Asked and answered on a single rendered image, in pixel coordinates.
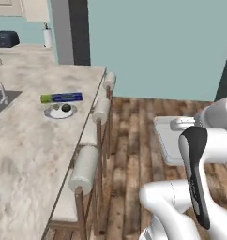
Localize blue green aluminum foil box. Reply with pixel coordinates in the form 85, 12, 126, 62
39, 91, 83, 105

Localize cream wall cupboards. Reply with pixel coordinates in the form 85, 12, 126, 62
0, 0, 51, 23

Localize grey sink basin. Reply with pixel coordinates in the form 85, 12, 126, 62
0, 90, 23, 119

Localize grey and black fridge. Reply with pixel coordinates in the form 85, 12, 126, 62
50, 0, 92, 67

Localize white tap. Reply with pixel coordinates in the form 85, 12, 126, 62
0, 78, 9, 106

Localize white plate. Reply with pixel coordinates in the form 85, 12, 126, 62
43, 103, 79, 120

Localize dark panel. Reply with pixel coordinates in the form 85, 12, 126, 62
213, 39, 227, 103

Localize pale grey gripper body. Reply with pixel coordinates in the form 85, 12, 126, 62
154, 115, 186, 167

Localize dark blue toaster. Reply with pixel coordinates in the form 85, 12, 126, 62
0, 30, 21, 49

